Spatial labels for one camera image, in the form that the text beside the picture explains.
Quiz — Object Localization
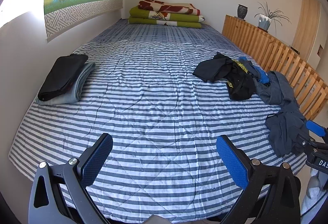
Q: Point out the striped quilt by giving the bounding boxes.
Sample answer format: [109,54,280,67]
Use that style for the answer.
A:
[8,40,308,217]

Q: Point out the wooden door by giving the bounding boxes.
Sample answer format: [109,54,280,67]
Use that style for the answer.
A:
[292,0,321,60]

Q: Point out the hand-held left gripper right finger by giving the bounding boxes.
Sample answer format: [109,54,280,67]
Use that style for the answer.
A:
[216,134,301,224]

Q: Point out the wooden slatted bed rail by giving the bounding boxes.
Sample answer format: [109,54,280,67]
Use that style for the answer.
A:
[222,14,326,122]

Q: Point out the light blue folded jeans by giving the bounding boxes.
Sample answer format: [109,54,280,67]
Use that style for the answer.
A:
[35,62,96,105]

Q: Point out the bright blue garment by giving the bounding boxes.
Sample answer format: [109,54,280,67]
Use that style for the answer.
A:
[239,57,270,84]

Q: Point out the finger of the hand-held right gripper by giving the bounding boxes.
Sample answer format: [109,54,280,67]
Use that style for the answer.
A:
[306,120,328,139]
[297,132,328,154]

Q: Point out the dark grey pants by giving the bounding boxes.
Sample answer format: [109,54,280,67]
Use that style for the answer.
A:
[265,109,309,157]

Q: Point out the dark vase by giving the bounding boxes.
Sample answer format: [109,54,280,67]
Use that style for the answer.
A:
[237,4,248,21]

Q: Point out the blue checked bed sheet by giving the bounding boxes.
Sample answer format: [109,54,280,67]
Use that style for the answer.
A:
[96,19,231,44]

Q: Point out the grey-blue denim garment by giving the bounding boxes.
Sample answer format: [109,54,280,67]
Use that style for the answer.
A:
[254,71,301,113]

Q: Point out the red patterned folded blanket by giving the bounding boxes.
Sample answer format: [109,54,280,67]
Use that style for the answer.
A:
[138,0,201,16]

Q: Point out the black folded garment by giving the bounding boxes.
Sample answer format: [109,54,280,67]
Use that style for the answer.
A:
[38,53,89,101]

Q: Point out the black garment with yellow trim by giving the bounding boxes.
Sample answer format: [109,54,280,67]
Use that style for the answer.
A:
[193,52,257,101]

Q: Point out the potted plant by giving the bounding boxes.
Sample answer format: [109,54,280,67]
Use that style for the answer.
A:
[254,2,291,32]

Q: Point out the person's right hand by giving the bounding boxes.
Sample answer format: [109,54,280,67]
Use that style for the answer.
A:
[301,170,325,215]

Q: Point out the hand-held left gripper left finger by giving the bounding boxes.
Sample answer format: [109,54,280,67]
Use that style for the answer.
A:
[28,133,113,224]

